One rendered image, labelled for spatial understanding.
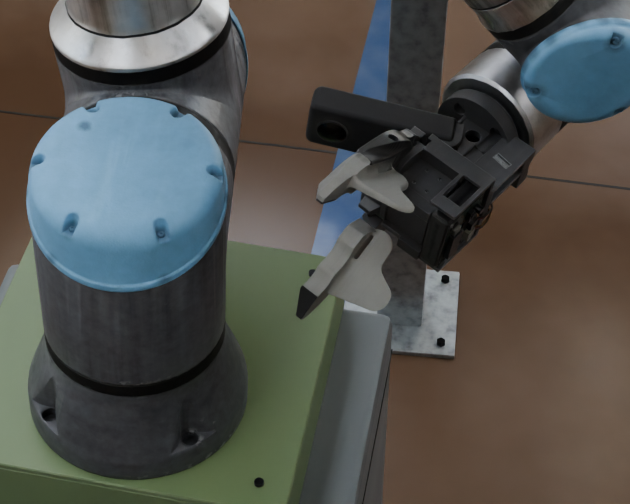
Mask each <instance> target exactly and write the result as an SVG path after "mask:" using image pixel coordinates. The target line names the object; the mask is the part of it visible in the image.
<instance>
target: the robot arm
mask: <svg viewBox="0 0 630 504"><path fill-rule="evenodd" d="M463 1H464V2H465V3H466V4H467V5H468V6H469V7H470V8H471V9H472V10H473V11H474V12H475V13H476V14H477V16H478V19H479V21H480V22H481V24H482V25H483V26H484V27H485V28H486V29H487V30H488V31H489V32H490V33H491V34H492V35H493V36H494V37H495V38H496V39H497V40H496V41H494V42H493V43H492V44H491V45H490V46H489V47H487V48H486V49H485V50H484V51H483V52H482V53H481V54H479V55H478V56H477V57H476V58H475V59H473V60H472V61H471V62H470V63H469V64H468V65H466V66H465V67H464V68H463V69H462V70H461V71H460V72H458V73H457V74H456V75H455V76H454V77H453V78H451V79H450V80H449V82H448V83H447V85H446V86H445V88H444V91H443V95H442V104H441V105H440V107H439V109H438V113H433V112H429V111H424V110H420V109H416V108H412V107H408V106H404V105H399V104H395V103H391V102H387V101H383V100H379V99H374V98H370V97H366V96H362V95H358V94H354V93H349V92H345V91H341V90H337V89H333V88H329V87H324V86H320V87H318V88H316V90H315V91H314V94H313V98H312V101H311V105H310V110H309V117H308V123H307V129H306V137H307V139H308V140H309V141H310V142H314V143H318V144H322V145H327V146H331V147H335V148H339V149H343V150H347V151H351V152H356V153H355V154H353V155H351V156H350V157H349V158H347V159H346V160H345V161H343V162H342V163H341V164H340V165H339V166H338V167H337V168H336V169H334V170H333V171H332V172H331V173H330V174H329V175H328V176H327V177H326V178H325V179H323V180H322V181H321V182H320V183H319V186H318V189H317V196H316V201H318V202H319V203H320V204H325V203H328V202H332V201H336V200H337V199H338V198H339V197H340V196H342V195H343V194H346V193H349V194H352V193H353V192H355V191H356V190H358V191H360V192H362V194H361V200H360V201H361V202H360V203H359V205H358V207H359V208H361V209H362V210H363V211H365V213H364V214H363V215H362V219H361V218H359V219H357V220H355V221H354V222H352V223H350V224H349V225H348V226H347V227H346V228H345V229H344V231H343V232H342V233H341V235H340V236H339V238H338V240H337V242H336V244H335V245H334V247H333V248H332V250H331V251H330V253H329V254H328V255H327V256H326V258H325V259H324V260H323V261H322V262H321V263H320V264H319V265H318V267H317V268H316V270H315V272H314V273H313V274H312V276H311V277H310V278H309V279H308V281H307V282H306V283H305V284H304V285H302V286H301V288H300V293H299V299H298V305H297V311H296V316H297V317H298V318H300V319H301V320H303V319H304V318H305V317H306V316H307V315H309V314H310V313H311V312H312V311H313V310H314V309H315V308H316V307H317V306H318V305H319V304H320V303H321V302H322V301H323V300H324V299H325V298H326V297H327V296H328V295H329V294H330V295H333V296H335V297H338V298H340V299H343V300H345V301H348V302H350V303H353V304H355V305H357V306H360V307H362V308H365V309H367V310H370V311H379V310H381V309H383V308H384V307H386V305H387V304H388V302H389V301H390V299H391V291H390V289H389V287H388V285H387V283H386V281H385V279H384V277H383V274H382V266H383V264H384V262H385V261H386V259H387V258H388V256H389V255H390V253H391V251H392V247H393V243H392V239H391V237H390V236H389V235H388V234H387V233H386V232H385V230H388V231H389V232H390V233H392V234H393V235H394V236H396V237H397V238H398V241H397V246H398V247H399V248H401V249H402V250H404V251H405V252H406V253H408V254H409V255H410V256H412V257H413V258H414V259H416V260H417V259H418V258H419V259H420V260H422V261H423V262H424V263H426V264H427V265H428V266H430V267H431V268H432V269H434V270H435V271H436V272H439V271H440V270H441V269H442V268H443V267H444V266H445V265H446V264H447V263H448V262H449V261H450V260H452V259H453V258H454V257H455V256H456V255H457V254H458V253H459V252H460V251H461V250H462V249H463V248H464V247H465V246H466V245H467V244H468V243H469V242H470V241H471V240H472V239H473V238H474V237H475V236H476V235H477V234H478V232H479V229H481V228H482V227H483V226H484V225H485V224H486V223H487V222H488V220H489V219H490V217H491V211H492V210H493V204H492V202H493V201H495V200H496V199H497V198H498V197H499V196H500V195H501V194H502V193H503V192H504V191H505V190H506V189H507V188H508V187H509V186H510V185H512V186H513V187H515V188H517V187H518V186H519V185H520V184H521V183H522V182H523V181H524V180H525V179H526V177H527V174H528V171H529V170H528V168H529V165H530V163H531V162H532V160H533V157H534V156H535V155H536V154H537V153H538V152H539V151H540V150H541V149H542V148H543V147H544V146H545V145H546V144H547V143H548V142H549V141H550V140H551V139H552V138H553V137H554V136H555V135H556V134H557V133H558V132H559V131H560V130H561V129H562V128H563V127H565V126H566V125H567V124H568V123H569V122H570V123H587V122H594V121H599V120H603V119H606V118H609V117H611V116H614V115H616V114H618V113H620V112H622V111H624V110H625V109H626V108H628V107H629V106H630V0H463ZM49 30H50V36H51V40H52V44H53V48H54V52H55V56H56V60H57V64H58V68H59V71H60V75H61V79H62V83H63V87H64V93H65V113H64V117H63V118H61V119H60V120H59V121H57V122H56V123H55V124H54V125H53V126H52V127H51V128H50V129H49V130H48V131H47V132H46V133H45V135H44V136H43V137H42V139H41V140H40V142H39V143H38V145H37V147H36V149H35V151H34V153H33V156H32V159H31V164H30V168H29V175H28V185H27V197H26V205H27V215H28V220H29V224H30V228H31V232H32V240H33V247H34V255H35V263H36V271H37V279H38V287H39V295H40V303H41V310H42V318H43V326H44V334H43V336H42V338H41V341H40V343H39V345H38V348H37V350H36V352H35V354H34V357H33V359H32V362H31V366H30V370H29V377H28V396H29V403H30V409H31V414H32V418H33V421H34V424H35V426H36V428H37V430H38V432H39V434H40V435H41V437H42V438H43V440H44V441H45V442H46V443H47V445H48V446H49V447H50V448H51V449H52V450H53V451H54V452H55V453H57V454H58V455H59V456H60V457H62V458H63V459H64V460H66V461H67V462H69V463H71V464H72V465H74V466H76V467H78V468H80V469H83V470H85V471H87V472H90V473H93V474H97V475H100V476H104V477H110V478H116V479H126V480H140V479H152V478H158V477H163V476H168V475H171V474H175V473H178V472H181V471H183V470H186V469H188V468H191V467H193V466H195V465H197V464H199V463H200V462H202V461H204V460H205V459H207V458H208V457H210V456H211V455H213V454H214V453H215V452H216V451H218V450H219V449H220V448H221V447H222V446H223V445H224V444H225V443H226V442H227V441H228V440H229V438H230V437H231V436H232V435H233V433H234V432H235V430H236V429H237V427H238V425H239V423H240V421H241V419H242V417H243V414H244V411H245V407H246V403H247V393H248V372H247V365H246V361H245V357H244V354H243V351H242V349H241V347H240V345H239V343H238V341H237V339H236V338H235V336H234V334H233V333H232V331H231V329H230V327H229V326H228V324H227V322H226V321H225V306H226V253H227V240H228V230H229V221H230V212H231V204H232V195H233V186H234V177H235V170H236V161H237V152H238V144H239V135H240V127H241V118H242V109H243V101H244V93H245V89H246V85H247V79H248V55H247V49H246V43H245V37H244V34H243V31H242V28H241V25H240V23H239V21H238V19H237V17H236V15H235V14H234V12H233V11H232V9H231V8H230V7H229V1H228V0H59V1H58V2H57V4H56V6H55V7H54V9H53V11H52V14H51V16H50V22H49ZM489 205H491V209H489ZM487 211H488V212H487ZM478 214H479V216H478V217H477V215H478ZM488 214H489V215H488ZM487 215H488V217H487V219H486V220H485V221H484V222H483V223H482V221H483V220H484V219H485V217H486V216H487ZM481 223H482V224H481ZM59 368H60V369H59ZM62 371H63V372H64V373H63V372H62ZM80 384H81V385H80ZM88 388H89V389H88ZM146 395H147V396H146ZM138 396H139V397H138Z"/></svg>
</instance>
